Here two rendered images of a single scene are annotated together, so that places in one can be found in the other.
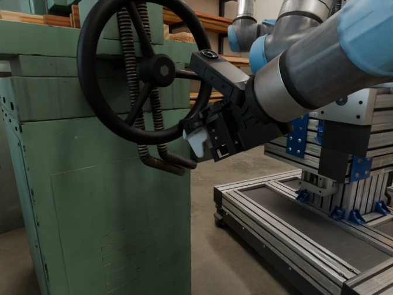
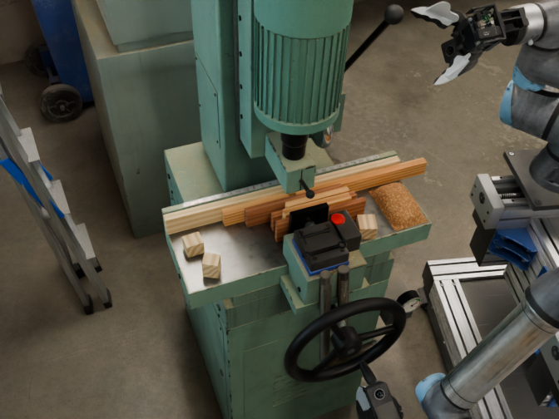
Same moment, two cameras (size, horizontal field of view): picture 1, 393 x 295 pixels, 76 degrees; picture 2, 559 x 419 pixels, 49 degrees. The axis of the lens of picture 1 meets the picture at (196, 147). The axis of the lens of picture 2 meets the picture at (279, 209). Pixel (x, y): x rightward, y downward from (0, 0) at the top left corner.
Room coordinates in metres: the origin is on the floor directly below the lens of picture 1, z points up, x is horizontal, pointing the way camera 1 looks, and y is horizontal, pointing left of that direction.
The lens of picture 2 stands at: (-0.22, 0.03, 2.00)
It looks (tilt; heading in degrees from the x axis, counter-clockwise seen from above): 47 degrees down; 16
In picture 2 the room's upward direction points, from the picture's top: 3 degrees clockwise
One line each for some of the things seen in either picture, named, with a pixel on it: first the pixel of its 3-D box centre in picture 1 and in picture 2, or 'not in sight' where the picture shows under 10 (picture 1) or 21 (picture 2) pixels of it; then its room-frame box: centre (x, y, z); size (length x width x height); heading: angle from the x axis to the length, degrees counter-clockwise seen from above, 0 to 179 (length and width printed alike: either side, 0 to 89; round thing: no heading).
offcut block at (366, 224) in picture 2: (159, 33); (366, 226); (0.75, 0.10, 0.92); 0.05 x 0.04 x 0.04; 22
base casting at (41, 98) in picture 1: (85, 92); (270, 211); (0.86, 0.37, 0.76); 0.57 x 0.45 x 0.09; 40
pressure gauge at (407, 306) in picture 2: not in sight; (408, 302); (0.77, -0.04, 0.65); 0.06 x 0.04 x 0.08; 130
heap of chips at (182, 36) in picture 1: (182, 39); (398, 200); (0.86, 0.05, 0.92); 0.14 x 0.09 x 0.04; 40
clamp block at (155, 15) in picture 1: (121, 24); (323, 261); (0.62, 0.17, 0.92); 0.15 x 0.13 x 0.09; 130
